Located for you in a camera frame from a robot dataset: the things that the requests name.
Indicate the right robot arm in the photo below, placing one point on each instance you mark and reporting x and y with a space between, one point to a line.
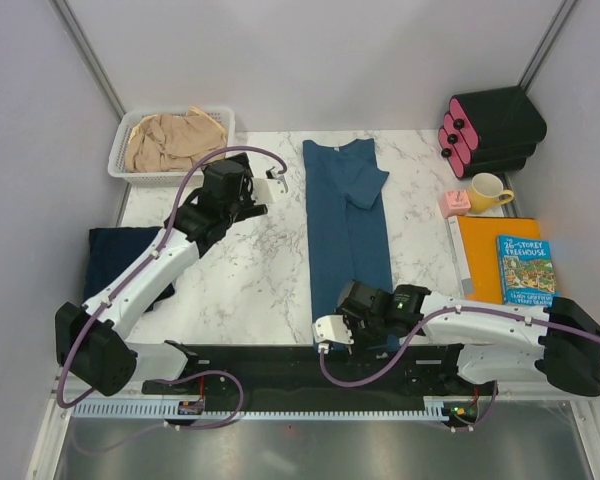
558 344

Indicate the folded navy t shirt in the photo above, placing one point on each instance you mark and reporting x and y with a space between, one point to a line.
111 251

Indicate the pink cube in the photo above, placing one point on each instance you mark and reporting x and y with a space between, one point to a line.
454 203

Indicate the black pink drawer unit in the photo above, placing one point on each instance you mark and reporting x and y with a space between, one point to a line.
490 131

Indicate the yellow mug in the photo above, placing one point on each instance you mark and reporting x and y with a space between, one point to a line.
487 191

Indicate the blue t shirt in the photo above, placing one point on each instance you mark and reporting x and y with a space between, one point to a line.
346 224

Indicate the orange folder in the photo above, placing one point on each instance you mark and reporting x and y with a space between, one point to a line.
473 245

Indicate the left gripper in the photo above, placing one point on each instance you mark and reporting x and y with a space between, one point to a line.
250 208

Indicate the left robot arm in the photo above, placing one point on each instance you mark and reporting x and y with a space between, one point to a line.
90 338

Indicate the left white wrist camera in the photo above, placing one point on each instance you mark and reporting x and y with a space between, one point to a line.
269 190

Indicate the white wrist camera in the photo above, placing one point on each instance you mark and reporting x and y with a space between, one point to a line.
331 330
269 190

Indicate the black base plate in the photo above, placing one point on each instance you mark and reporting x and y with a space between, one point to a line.
292 378

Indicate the blue treehouse book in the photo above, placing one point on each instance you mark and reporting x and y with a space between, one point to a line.
527 275

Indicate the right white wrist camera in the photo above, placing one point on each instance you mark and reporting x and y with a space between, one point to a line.
331 330

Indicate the white cable duct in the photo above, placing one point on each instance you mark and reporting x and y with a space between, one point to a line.
182 410

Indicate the aluminium rail frame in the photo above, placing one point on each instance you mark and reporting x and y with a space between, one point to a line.
516 439

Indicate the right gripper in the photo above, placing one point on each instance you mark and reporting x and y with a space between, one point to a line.
359 351

